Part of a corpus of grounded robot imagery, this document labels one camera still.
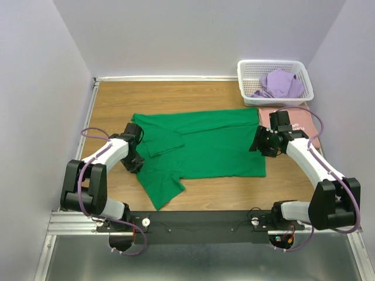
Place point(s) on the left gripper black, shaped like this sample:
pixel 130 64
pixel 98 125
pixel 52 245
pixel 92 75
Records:
pixel 137 164

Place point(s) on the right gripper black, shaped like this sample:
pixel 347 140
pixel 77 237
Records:
pixel 261 132

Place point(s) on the green t shirt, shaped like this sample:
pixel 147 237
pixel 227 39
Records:
pixel 196 145

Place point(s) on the purple t shirt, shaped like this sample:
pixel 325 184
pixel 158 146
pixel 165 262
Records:
pixel 279 84

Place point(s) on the white plastic basket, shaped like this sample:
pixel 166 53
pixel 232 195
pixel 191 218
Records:
pixel 249 73

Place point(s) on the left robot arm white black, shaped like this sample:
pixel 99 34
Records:
pixel 85 181

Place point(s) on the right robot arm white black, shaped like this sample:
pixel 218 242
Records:
pixel 335 203

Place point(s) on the folded pink t shirt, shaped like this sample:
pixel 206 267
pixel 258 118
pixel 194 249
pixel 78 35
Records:
pixel 300 120

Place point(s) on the black base mat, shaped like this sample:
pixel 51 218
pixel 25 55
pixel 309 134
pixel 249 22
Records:
pixel 159 237

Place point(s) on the aluminium back rail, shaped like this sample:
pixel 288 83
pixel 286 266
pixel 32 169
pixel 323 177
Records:
pixel 165 78

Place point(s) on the aluminium rail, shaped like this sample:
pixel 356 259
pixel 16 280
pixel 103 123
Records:
pixel 257 220
pixel 87 111
pixel 165 78

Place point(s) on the aluminium left rail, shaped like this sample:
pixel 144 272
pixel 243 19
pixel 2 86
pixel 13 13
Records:
pixel 87 111

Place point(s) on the aluminium front rail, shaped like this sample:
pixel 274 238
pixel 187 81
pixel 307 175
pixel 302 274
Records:
pixel 257 220

